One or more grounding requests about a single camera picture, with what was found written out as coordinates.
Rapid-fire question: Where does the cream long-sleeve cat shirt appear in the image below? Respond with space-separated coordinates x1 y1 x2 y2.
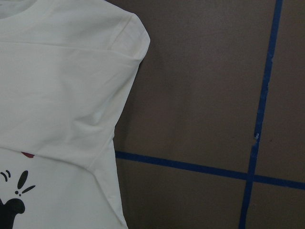
0 0 150 229

